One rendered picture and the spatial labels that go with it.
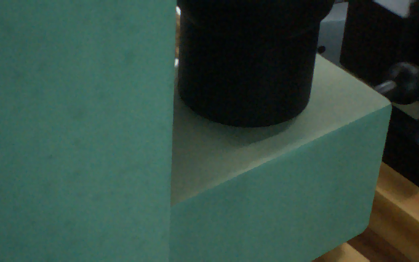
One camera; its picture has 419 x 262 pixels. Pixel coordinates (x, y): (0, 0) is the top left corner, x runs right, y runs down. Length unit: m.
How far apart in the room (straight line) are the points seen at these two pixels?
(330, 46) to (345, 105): 0.61
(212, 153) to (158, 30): 0.12
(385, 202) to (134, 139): 0.21
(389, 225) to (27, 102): 0.25
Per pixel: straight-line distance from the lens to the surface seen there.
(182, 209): 0.31
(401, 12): 0.49
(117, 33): 0.21
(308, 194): 0.36
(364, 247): 0.42
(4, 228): 0.22
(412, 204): 0.42
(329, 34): 0.97
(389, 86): 0.43
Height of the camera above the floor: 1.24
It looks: 36 degrees down
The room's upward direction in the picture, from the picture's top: 4 degrees clockwise
